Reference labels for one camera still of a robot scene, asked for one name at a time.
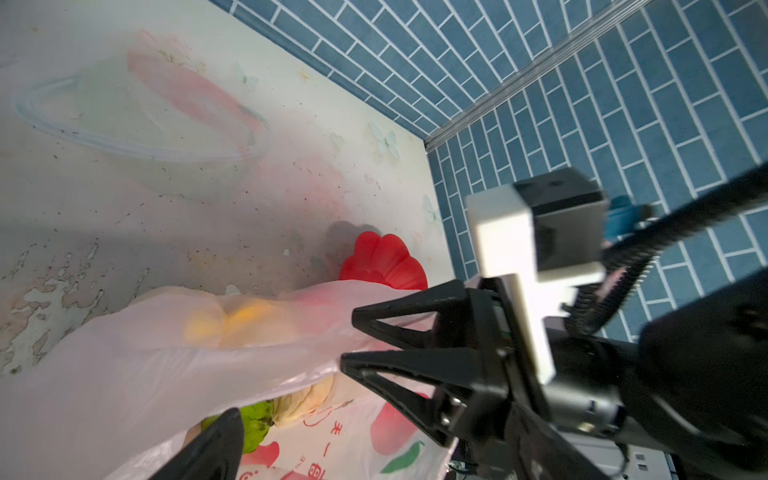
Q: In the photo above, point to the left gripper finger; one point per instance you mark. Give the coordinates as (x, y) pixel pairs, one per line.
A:
(215, 454)

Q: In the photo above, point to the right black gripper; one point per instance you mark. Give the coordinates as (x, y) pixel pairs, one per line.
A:
(475, 383)

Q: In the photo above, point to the red flower-shaped plate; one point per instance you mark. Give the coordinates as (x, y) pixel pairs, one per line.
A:
(384, 260)

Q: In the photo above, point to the pink plastic bag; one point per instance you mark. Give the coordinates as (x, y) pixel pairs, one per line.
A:
(118, 397)

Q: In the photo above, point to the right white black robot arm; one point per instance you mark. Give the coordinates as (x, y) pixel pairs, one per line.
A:
(696, 385)

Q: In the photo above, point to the green fake fruit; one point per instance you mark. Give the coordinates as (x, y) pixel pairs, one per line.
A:
(257, 420)

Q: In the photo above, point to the large cream fake bun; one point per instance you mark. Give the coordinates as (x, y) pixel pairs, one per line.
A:
(297, 405)

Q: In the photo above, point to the yellow fake banana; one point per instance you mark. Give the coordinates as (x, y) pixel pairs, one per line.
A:
(248, 323)

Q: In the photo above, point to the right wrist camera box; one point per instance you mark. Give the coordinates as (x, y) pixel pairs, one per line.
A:
(542, 237)

